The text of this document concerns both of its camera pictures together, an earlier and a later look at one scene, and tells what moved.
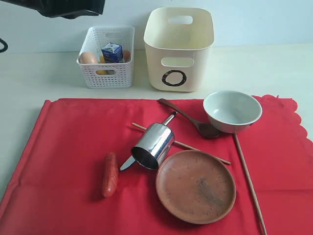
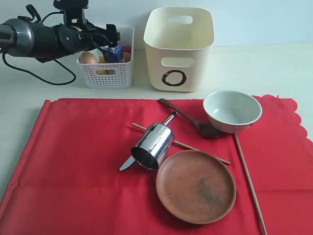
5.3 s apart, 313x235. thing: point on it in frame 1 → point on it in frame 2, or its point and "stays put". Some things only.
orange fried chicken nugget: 126,55 stays put
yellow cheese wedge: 101,60 stays put
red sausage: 110,178 → 127,49
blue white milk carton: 113,53 stays put
